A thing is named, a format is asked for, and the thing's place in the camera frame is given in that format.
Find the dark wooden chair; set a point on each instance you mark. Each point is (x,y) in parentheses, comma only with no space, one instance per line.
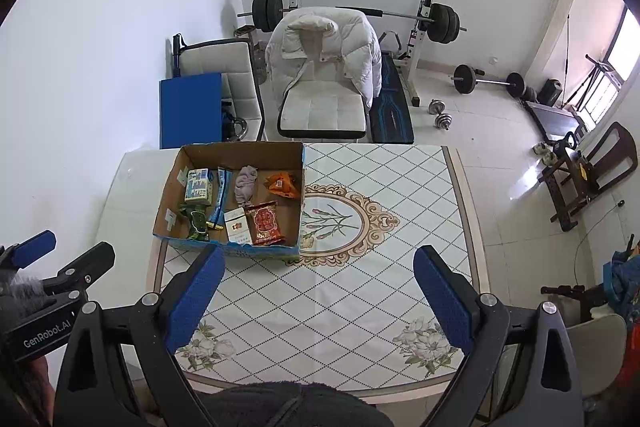
(612,147)

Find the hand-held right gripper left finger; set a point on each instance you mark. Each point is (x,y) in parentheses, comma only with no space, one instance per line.
(197,297)

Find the person's dark fleece clothing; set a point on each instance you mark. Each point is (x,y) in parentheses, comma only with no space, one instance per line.
(295,407)

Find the cardboard box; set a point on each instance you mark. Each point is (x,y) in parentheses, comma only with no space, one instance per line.
(260,157)

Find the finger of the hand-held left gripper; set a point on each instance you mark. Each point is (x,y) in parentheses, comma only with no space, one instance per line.
(32,247)
(90,262)

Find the blue plastic bag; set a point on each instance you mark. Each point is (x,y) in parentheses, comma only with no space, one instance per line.
(622,282)

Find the person's left forearm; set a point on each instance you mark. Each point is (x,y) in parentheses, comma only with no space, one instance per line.
(40,382)

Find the white barbell rack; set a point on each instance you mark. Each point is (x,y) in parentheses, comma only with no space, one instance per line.
(422,37)

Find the green snack packet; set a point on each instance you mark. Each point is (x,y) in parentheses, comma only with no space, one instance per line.
(197,222)

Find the barbell with black plates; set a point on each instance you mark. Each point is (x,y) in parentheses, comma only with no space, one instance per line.
(442,24)

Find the orange snack packet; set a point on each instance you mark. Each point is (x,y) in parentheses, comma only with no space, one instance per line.
(281,183)

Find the blue board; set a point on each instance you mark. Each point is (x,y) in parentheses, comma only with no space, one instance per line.
(190,112)

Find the black blue weight bench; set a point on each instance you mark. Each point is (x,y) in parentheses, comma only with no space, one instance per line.
(395,112)

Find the short barbell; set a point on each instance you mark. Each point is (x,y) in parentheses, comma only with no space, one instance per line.
(465,79)

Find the white carton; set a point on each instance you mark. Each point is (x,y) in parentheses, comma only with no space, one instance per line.
(237,227)

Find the blue white tissue pack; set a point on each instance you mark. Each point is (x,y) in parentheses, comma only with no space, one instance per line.
(198,187)

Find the white padded chair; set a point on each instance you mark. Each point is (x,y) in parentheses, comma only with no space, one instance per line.
(320,112)
(215,59)

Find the purple cloth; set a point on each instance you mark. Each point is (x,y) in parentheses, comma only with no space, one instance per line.
(245,184)

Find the red snack packet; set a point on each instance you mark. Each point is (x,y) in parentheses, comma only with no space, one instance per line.
(265,222)

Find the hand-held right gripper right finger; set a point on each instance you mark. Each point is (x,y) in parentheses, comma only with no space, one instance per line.
(442,297)

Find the black bag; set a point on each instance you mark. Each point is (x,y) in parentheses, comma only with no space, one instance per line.
(552,92)

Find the white puffer jacket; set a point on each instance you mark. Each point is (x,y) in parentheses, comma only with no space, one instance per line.
(360,47)

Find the red plastic bag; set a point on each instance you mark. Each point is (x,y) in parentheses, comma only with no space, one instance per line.
(631,357)

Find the window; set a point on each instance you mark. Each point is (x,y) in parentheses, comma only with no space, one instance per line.
(612,72)

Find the yellow black tool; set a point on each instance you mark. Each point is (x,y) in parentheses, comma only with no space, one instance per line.
(584,167)

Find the black treadmill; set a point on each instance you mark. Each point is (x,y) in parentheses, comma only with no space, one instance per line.
(555,119)

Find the grey fuzzy cloth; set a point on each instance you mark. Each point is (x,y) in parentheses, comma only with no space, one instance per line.
(20,287)

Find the white shoe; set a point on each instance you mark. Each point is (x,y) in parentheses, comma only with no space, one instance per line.
(539,149)
(550,158)

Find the patterned floral tablecloth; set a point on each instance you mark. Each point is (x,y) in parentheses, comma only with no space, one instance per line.
(350,287)

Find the blue toothpaste tube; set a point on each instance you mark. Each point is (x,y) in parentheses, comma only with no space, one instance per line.
(220,197)

